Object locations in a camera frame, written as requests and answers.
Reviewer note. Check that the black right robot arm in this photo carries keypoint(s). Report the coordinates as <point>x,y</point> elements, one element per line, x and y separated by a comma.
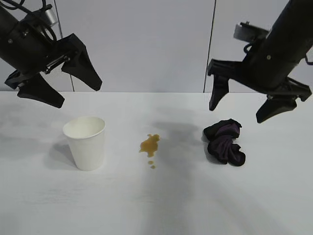
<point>293,19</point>

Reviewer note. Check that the brown liquid spill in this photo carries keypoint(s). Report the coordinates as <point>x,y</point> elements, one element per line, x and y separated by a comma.
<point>149,145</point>

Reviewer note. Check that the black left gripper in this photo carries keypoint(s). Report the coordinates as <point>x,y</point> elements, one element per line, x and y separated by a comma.
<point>27,49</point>

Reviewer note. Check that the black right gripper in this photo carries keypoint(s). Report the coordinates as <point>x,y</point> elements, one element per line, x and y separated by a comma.
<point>266,71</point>

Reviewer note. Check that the black and purple cloth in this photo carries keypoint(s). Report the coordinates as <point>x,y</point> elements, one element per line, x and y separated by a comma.
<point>223,147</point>

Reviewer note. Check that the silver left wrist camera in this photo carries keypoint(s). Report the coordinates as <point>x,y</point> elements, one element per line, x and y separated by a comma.
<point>50,16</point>

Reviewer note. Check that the white paper cup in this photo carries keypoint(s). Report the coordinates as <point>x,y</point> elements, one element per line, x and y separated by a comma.
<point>85,151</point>

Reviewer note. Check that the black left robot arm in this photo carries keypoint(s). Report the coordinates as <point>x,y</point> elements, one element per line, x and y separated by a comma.
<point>2,11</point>

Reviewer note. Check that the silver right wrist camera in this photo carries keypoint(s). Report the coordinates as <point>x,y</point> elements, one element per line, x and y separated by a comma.
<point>240,31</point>

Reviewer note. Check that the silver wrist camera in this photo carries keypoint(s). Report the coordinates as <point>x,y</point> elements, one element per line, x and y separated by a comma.
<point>50,16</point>
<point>240,31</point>

